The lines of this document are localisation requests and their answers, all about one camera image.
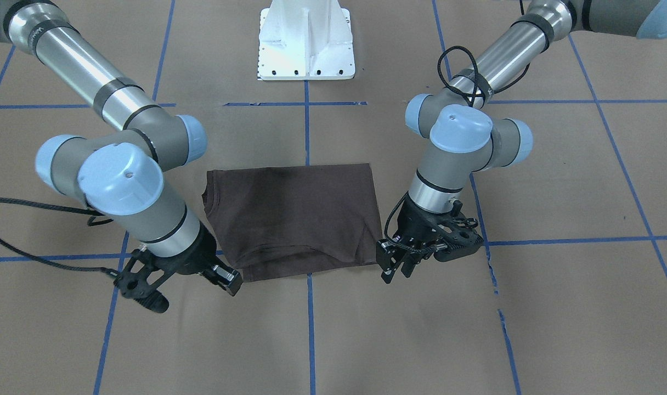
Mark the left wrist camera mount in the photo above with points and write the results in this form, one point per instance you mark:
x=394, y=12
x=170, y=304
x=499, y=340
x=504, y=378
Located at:
x=456, y=234

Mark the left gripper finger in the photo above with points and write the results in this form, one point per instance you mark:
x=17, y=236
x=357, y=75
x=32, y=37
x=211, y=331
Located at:
x=388, y=257
x=412, y=257

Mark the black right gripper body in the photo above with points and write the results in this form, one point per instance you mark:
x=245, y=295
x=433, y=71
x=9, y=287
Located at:
x=192, y=253

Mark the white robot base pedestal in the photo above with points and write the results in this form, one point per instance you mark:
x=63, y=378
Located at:
x=305, y=40

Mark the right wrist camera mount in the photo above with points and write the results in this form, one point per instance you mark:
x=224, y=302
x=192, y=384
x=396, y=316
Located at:
x=139, y=280

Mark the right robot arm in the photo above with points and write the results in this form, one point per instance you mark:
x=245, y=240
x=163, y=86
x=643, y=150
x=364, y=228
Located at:
x=120, y=176

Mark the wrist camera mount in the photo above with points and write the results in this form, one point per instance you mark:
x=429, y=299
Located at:
x=456, y=234
x=139, y=280

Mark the dark brown t-shirt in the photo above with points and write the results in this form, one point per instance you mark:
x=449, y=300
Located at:
x=276, y=222

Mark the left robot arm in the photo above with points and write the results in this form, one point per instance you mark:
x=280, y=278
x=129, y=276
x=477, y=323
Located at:
x=465, y=137

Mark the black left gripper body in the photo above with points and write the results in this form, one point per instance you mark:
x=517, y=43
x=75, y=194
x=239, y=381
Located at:
x=412, y=224

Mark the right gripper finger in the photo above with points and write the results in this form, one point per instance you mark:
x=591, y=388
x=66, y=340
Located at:
x=231, y=290
x=226, y=276

